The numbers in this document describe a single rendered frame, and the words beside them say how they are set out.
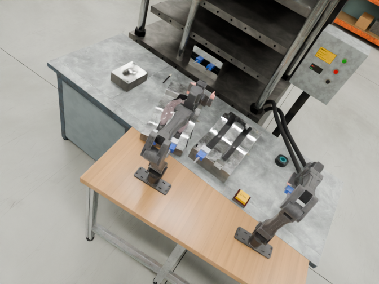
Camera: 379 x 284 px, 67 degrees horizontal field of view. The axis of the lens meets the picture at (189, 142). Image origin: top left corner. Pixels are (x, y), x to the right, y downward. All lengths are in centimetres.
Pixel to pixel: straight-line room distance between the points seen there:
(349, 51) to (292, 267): 127
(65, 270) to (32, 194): 62
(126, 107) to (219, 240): 97
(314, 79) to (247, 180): 84
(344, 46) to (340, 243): 178
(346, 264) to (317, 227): 119
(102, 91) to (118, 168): 60
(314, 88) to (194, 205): 117
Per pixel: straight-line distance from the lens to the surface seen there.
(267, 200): 172
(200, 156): 156
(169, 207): 147
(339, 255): 297
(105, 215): 229
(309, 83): 213
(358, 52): 202
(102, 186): 148
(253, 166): 182
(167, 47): 253
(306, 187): 125
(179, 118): 123
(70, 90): 217
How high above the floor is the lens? 207
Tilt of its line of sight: 47 degrees down
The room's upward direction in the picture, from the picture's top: 23 degrees clockwise
